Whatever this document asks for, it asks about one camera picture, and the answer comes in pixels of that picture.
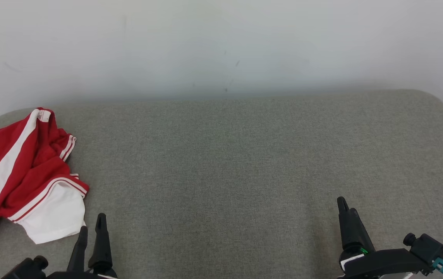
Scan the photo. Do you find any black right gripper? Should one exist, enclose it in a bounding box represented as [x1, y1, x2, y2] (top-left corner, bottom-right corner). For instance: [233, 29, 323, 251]
[337, 196, 433, 279]

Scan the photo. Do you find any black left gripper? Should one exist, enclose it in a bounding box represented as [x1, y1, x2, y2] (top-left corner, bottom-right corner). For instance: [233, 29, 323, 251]
[45, 213, 118, 279]

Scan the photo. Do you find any red shorts white stripe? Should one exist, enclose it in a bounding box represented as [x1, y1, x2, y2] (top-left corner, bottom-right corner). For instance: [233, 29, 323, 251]
[0, 108, 56, 251]

